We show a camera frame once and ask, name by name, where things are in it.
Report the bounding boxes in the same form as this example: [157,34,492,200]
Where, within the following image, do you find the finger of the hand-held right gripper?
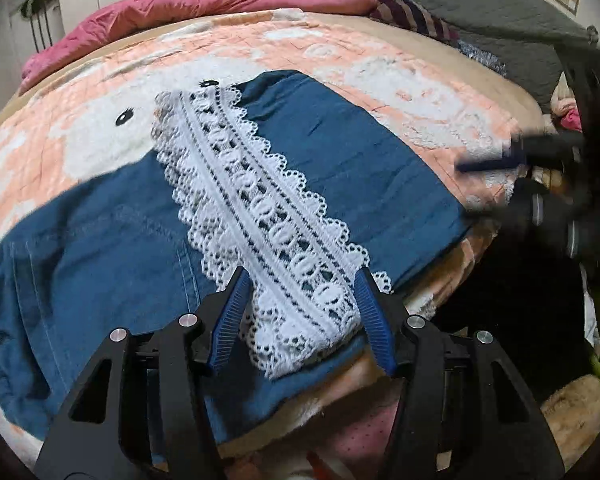
[467,180,578,261]
[454,131,586,173]

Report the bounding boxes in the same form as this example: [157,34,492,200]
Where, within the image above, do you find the white door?
[7,0,66,57]

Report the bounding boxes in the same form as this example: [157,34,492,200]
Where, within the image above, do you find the blue pants with lace trim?
[0,70,473,461]

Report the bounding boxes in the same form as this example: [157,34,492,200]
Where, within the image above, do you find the peach and white blanket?
[0,7,531,467]

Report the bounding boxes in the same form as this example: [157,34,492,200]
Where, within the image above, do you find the striped dark cloth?
[367,0,461,44]

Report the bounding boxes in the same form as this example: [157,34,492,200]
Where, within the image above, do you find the tan fuzzy cloth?
[540,375,600,467]

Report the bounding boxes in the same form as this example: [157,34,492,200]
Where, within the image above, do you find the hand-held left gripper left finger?
[34,266,253,480]

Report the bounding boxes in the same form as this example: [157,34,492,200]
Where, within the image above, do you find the grey quilted headboard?
[310,0,596,111]

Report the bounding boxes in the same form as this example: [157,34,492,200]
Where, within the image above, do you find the patterned blue cloth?
[455,40,509,79]

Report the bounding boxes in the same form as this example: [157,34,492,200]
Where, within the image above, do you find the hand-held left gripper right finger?
[352,267,566,480]

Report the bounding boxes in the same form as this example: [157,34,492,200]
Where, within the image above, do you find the bed with tan sheet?
[0,7,551,467]

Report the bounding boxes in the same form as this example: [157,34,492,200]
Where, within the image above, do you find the person's pink dotted clothing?
[300,400,406,467]

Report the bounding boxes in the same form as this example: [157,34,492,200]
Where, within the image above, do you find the pink comforter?
[20,0,381,94]

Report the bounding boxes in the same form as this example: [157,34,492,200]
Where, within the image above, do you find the pink cloth pile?
[550,85,584,134]

